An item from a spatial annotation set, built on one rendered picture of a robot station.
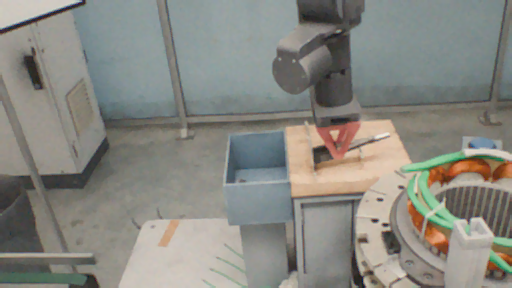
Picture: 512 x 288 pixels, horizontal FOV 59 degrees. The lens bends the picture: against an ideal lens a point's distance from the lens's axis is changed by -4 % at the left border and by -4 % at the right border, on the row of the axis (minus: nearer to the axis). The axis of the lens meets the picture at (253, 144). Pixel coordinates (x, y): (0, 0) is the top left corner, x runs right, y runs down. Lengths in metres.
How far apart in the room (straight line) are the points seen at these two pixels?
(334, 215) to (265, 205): 0.12
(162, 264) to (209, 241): 0.12
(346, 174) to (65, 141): 2.15
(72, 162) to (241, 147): 1.97
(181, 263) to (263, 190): 0.36
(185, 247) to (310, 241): 0.36
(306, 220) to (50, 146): 2.15
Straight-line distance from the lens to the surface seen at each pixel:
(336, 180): 0.74
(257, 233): 0.84
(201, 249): 1.06
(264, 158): 0.91
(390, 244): 0.57
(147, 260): 1.07
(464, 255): 0.49
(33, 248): 2.01
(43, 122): 2.72
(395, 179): 0.69
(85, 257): 1.13
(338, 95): 0.68
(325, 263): 0.86
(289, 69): 0.60
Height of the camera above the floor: 1.49
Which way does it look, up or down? 30 degrees down
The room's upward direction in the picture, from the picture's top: 6 degrees counter-clockwise
